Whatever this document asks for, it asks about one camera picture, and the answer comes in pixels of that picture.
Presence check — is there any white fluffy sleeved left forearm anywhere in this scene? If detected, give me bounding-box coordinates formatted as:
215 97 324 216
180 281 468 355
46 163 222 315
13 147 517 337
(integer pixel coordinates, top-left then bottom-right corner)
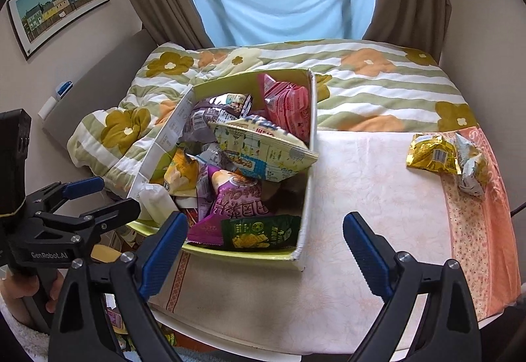
0 308 53 362

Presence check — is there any brown silver snack packet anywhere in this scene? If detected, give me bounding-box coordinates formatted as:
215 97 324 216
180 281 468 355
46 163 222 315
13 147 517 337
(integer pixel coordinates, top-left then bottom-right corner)
183 93 253 141

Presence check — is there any silver grey snack packet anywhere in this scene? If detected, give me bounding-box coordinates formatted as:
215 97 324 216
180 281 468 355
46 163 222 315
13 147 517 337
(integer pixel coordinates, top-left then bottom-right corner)
185 142 231 174

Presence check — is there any white green patterned snack packet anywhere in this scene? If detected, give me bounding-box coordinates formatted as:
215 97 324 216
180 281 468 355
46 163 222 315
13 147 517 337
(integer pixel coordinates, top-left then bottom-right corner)
207 114 319 184

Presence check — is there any framed wall picture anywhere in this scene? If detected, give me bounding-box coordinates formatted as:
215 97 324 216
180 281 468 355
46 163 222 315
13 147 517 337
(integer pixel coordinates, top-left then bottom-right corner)
7 0 111 60

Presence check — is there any yellow-green cardboard box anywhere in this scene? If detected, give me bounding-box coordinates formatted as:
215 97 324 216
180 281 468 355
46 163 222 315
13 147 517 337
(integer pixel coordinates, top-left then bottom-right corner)
127 68 320 273

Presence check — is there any red snack packet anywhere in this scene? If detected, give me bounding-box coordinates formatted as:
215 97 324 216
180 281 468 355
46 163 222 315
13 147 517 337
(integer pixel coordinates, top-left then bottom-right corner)
177 198 210 232

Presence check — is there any pink strawberry snack packet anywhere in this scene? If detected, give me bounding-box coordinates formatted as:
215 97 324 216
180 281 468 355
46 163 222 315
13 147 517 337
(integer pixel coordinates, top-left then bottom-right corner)
258 73 302 128
288 86 312 141

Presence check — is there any golden yellow snack packet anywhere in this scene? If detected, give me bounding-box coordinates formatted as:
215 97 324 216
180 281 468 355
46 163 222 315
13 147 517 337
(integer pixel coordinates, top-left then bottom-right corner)
406 133 463 176

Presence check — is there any purple snack packet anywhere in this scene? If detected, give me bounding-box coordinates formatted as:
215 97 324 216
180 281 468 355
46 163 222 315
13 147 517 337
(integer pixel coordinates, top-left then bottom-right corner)
187 165 276 248

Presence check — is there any green striped floral blanket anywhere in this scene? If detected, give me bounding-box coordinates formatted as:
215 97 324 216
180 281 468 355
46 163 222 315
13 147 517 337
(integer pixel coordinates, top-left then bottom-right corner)
68 39 479 198

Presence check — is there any white translucent snack packet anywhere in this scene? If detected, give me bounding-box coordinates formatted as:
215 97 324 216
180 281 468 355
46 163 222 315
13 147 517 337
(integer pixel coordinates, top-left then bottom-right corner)
137 183 181 229

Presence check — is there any light blue cloth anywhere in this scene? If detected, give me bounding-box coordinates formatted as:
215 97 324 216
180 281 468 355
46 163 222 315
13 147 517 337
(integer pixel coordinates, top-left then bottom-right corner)
187 0 379 47

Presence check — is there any dark green snack packet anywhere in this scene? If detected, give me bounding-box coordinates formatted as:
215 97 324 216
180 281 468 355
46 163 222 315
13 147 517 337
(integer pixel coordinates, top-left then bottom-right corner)
221 214 302 252

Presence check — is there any blue white small box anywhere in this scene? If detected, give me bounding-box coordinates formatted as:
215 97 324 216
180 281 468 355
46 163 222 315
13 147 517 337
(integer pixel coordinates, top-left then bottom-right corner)
55 80 75 100

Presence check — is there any person's left hand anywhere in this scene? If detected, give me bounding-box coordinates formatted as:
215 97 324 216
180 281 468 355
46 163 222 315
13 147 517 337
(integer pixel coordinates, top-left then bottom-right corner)
0 269 66 322

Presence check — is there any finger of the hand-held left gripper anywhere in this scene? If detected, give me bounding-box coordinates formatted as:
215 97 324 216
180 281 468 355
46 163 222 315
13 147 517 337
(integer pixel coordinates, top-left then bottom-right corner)
35 198 141 244
25 175 106 220

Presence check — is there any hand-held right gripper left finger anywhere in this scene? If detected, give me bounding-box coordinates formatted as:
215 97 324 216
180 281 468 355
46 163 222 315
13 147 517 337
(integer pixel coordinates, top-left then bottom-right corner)
48 212 190 362

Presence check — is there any grey board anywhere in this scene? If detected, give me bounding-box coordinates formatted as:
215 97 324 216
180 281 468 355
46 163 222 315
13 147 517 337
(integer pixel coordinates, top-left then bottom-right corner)
41 29 159 149

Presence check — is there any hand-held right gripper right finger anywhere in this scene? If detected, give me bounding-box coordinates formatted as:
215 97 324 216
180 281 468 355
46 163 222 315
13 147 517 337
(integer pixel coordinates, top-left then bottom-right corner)
342 212 482 362

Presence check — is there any pale yellow white snack packet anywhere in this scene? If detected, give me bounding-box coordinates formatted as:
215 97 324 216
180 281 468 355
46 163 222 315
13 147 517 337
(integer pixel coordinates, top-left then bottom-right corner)
454 133 490 197

